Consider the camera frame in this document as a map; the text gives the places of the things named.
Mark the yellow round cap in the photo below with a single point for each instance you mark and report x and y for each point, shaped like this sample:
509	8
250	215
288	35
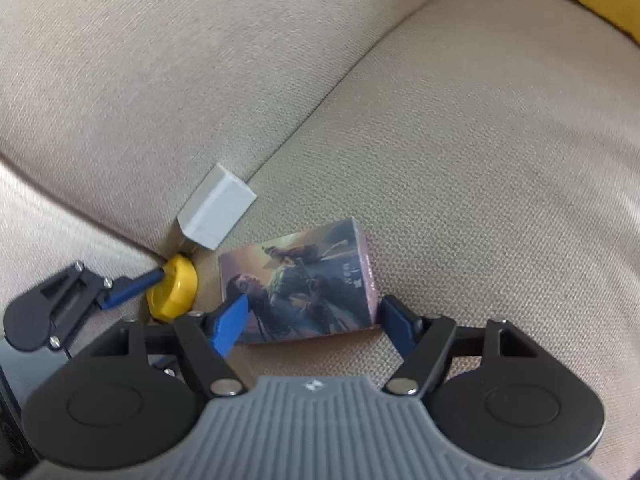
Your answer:
175	293

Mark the printed picture card box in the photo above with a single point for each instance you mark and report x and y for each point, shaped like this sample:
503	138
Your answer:
308	284

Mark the beige fabric sofa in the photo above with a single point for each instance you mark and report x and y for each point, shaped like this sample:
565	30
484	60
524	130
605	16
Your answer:
489	149

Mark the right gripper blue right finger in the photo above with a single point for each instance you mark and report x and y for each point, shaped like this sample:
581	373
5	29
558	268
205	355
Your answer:
423	344

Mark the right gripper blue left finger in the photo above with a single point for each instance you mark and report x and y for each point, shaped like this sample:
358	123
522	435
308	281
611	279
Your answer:
204	342

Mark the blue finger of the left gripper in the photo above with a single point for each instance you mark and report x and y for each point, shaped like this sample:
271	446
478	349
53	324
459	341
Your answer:
120	290

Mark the small white box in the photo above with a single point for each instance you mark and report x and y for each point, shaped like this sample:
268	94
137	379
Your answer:
215	207

